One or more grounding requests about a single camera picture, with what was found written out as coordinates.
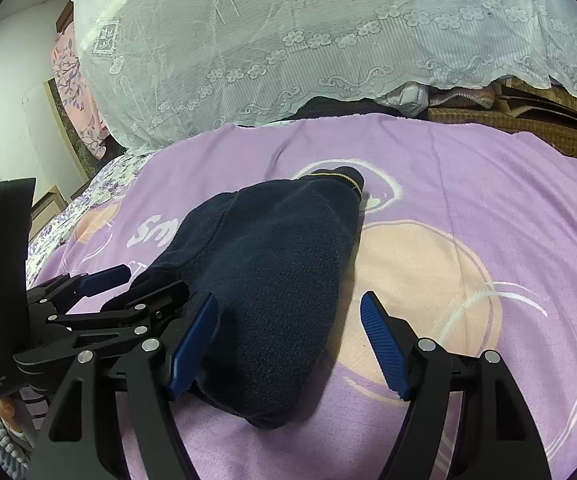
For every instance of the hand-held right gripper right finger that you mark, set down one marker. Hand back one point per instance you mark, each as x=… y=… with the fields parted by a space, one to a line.
x=383 y=345

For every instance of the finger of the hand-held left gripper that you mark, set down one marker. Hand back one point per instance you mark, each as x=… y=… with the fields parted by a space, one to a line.
x=106 y=276
x=133 y=310

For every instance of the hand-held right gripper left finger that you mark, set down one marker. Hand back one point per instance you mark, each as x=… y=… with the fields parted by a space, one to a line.
x=191 y=347

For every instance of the navy sweater with yellow trim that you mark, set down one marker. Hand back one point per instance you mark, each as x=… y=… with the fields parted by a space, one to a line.
x=273 y=280

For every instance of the wooden cabinet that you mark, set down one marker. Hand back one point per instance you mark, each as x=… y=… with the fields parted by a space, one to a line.
x=48 y=207

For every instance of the purple floral bed sheet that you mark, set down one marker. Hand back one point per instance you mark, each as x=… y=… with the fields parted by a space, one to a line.
x=93 y=190

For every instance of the purple printed blanket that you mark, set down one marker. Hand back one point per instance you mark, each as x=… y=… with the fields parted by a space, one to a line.
x=468 y=200

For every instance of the pink floral cloth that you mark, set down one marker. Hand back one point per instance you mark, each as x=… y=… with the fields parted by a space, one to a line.
x=76 y=95

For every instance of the white cloth bundle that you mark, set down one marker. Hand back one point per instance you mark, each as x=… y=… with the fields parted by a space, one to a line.
x=403 y=99

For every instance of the brown woven mat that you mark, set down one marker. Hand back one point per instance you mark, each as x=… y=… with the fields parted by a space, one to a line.
x=508 y=127

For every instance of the brown cardboard sheets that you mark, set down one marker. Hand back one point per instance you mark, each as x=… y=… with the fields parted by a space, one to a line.
x=548 y=97

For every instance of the white lace cloth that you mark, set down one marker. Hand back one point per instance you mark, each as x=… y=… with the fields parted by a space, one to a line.
x=318 y=25

